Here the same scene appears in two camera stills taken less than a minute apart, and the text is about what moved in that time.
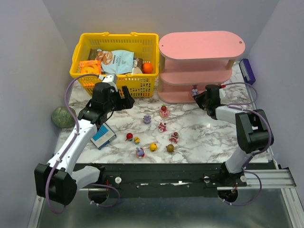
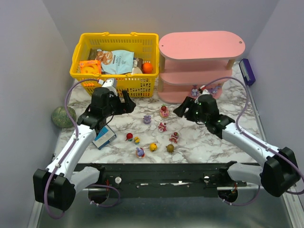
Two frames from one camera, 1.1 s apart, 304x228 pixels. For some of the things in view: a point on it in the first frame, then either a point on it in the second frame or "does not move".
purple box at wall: x=247 y=71 does not move
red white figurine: x=162 y=128 does not move
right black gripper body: x=202 y=102 → x=190 y=112
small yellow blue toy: x=137 y=140 does not move
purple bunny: x=194 y=90 does not move
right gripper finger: x=200 y=99 → x=187 y=103
